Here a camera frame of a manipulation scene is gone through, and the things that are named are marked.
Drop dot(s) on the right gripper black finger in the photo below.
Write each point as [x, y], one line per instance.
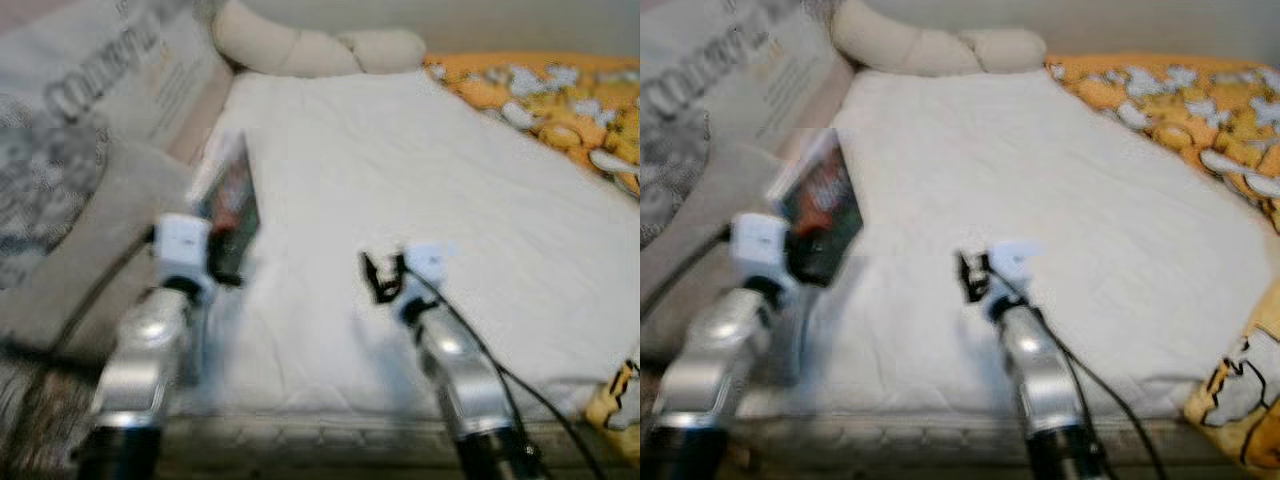
[372, 278]
[967, 276]

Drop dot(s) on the dark red cover book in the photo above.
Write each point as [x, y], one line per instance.
[825, 195]
[235, 200]

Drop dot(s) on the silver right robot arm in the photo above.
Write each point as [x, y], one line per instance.
[460, 380]
[1040, 380]

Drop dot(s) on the white quilted mattress pad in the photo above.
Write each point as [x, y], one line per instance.
[1080, 230]
[450, 230]

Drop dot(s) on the beige padded headboard cushion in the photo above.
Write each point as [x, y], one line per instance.
[815, 110]
[205, 120]

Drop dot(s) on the cream quilted mattress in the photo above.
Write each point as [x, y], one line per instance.
[900, 440]
[350, 440]

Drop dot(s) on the beige long bolster pillow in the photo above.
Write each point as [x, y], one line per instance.
[290, 45]
[900, 45]

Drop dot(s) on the yellow cartoon print duvet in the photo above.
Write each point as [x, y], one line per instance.
[560, 110]
[1180, 100]

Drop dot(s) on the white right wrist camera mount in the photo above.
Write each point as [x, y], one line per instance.
[428, 262]
[1012, 260]

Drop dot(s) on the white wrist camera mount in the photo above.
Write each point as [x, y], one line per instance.
[755, 245]
[182, 250]
[1012, 260]
[428, 262]

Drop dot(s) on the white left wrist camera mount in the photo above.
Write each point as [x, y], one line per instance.
[755, 245]
[182, 250]

